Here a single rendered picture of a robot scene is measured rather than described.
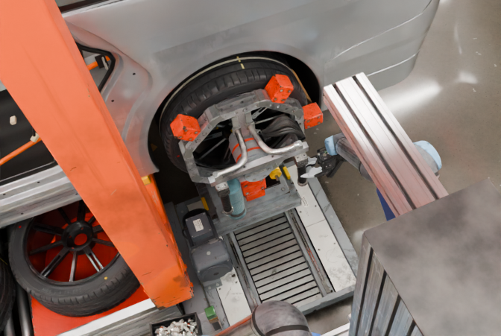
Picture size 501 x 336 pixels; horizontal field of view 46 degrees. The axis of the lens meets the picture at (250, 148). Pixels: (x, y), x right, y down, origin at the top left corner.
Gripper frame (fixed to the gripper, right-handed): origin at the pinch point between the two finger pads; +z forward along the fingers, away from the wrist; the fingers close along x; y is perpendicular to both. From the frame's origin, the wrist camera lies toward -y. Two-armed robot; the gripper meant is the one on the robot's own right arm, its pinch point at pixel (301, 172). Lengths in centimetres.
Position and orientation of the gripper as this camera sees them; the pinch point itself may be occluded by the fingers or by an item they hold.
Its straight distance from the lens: 248.9
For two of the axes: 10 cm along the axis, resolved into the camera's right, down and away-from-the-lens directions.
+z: -9.3, 3.5, -1.2
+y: -1.0, -5.5, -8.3
